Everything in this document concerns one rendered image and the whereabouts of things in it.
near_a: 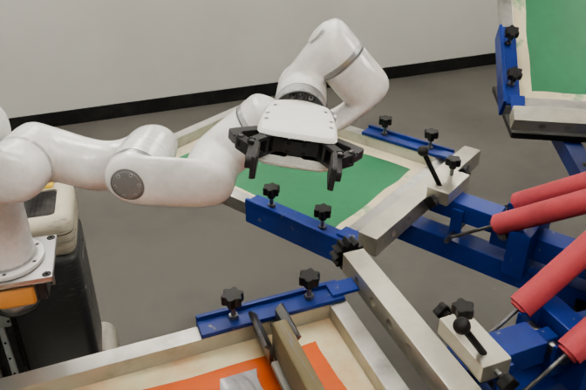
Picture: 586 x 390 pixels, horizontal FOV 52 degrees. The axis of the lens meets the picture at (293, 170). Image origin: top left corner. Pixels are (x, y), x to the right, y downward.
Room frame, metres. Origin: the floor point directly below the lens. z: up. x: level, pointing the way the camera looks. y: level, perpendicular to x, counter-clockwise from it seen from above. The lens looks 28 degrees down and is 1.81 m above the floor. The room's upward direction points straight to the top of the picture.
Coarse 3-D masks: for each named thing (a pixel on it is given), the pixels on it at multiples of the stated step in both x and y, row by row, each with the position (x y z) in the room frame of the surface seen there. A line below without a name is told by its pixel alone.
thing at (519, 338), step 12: (516, 324) 0.83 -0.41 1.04; (492, 336) 0.80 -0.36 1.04; (504, 336) 0.80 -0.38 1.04; (516, 336) 0.80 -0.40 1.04; (528, 336) 0.80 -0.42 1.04; (540, 336) 0.80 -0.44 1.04; (504, 348) 0.77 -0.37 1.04; (516, 348) 0.77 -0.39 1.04; (528, 348) 0.77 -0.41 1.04; (540, 348) 0.78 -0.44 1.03; (516, 360) 0.76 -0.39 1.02; (528, 360) 0.77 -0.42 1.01; (540, 360) 0.78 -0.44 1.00; (468, 372) 0.72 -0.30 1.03
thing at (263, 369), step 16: (320, 352) 0.84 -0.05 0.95; (224, 368) 0.80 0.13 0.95; (240, 368) 0.80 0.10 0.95; (256, 368) 0.80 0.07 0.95; (320, 368) 0.80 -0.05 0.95; (176, 384) 0.77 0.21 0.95; (192, 384) 0.77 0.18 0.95; (208, 384) 0.77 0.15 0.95; (272, 384) 0.77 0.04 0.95; (336, 384) 0.77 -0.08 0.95
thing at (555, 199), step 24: (528, 192) 1.23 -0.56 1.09; (552, 192) 1.19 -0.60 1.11; (576, 192) 1.06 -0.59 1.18; (504, 216) 1.13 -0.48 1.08; (528, 216) 1.09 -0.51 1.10; (552, 216) 1.06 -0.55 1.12; (576, 240) 0.93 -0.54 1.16; (552, 264) 0.90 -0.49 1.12; (576, 264) 0.89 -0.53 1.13; (528, 288) 0.88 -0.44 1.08; (552, 288) 0.87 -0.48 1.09; (528, 312) 0.85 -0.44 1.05; (576, 336) 0.76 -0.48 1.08; (576, 360) 0.74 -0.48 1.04; (528, 384) 0.73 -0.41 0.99
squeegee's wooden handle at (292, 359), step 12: (276, 324) 0.81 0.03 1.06; (288, 324) 0.81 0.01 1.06; (276, 336) 0.79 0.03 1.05; (288, 336) 0.78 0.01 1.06; (276, 348) 0.79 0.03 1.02; (288, 348) 0.75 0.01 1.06; (300, 348) 0.75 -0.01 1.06; (288, 360) 0.74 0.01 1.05; (300, 360) 0.72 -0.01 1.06; (288, 372) 0.74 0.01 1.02; (300, 372) 0.70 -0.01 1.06; (312, 372) 0.70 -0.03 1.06; (300, 384) 0.68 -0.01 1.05; (312, 384) 0.67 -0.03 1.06
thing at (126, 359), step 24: (312, 312) 0.93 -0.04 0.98; (336, 312) 0.92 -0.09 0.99; (168, 336) 0.85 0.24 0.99; (192, 336) 0.85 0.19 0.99; (216, 336) 0.85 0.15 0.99; (240, 336) 0.87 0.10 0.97; (360, 336) 0.85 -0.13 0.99; (72, 360) 0.79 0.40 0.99; (96, 360) 0.79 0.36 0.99; (120, 360) 0.79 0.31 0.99; (144, 360) 0.80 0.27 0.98; (168, 360) 0.82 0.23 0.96; (360, 360) 0.81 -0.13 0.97; (384, 360) 0.79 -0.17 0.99; (0, 384) 0.74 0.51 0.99; (24, 384) 0.74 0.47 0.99; (48, 384) 0.74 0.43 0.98; (72, 384) 0.76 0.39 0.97; (384, 384) 0.74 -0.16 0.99
